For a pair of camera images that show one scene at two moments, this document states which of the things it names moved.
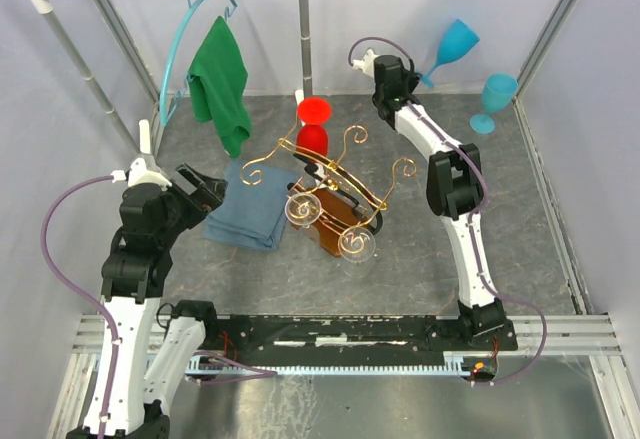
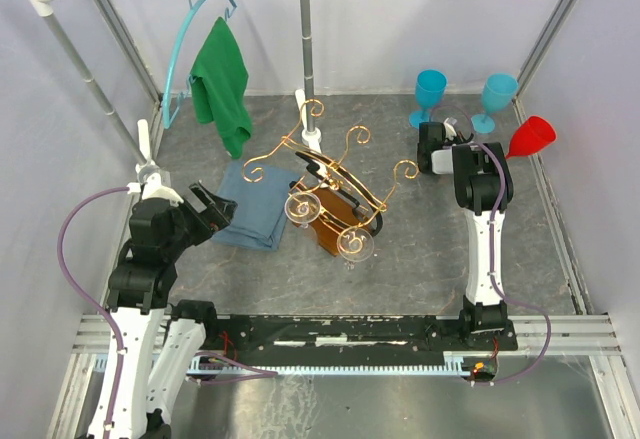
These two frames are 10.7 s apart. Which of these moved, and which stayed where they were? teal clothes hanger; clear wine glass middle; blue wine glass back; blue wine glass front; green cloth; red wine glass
Moved: blue wine glass front; red wine glass
Stayed: clear wine glass middle; green cloth; blue wine glass back; teal clothes hanger
